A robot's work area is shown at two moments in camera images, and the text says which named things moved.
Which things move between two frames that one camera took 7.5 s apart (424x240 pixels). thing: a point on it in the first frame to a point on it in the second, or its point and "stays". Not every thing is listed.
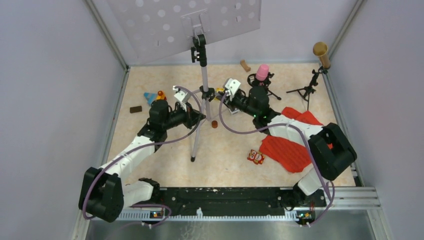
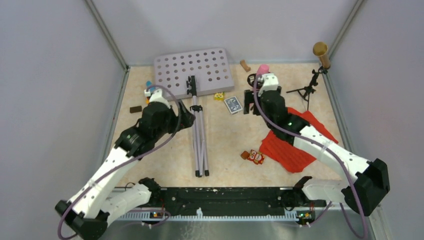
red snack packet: x=257 y=157 stays
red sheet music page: x=307 y=117 stays
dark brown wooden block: x=136 y=109 stays
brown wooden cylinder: x=214 y=124 to x=245 y=154
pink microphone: x=262 y=72 stays
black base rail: x=230 y=200 stays
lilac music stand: x=151 y=28 to x=189 y=74
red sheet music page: x=291 y=154 stays
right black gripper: x=227 y=101 to x=250 y=99
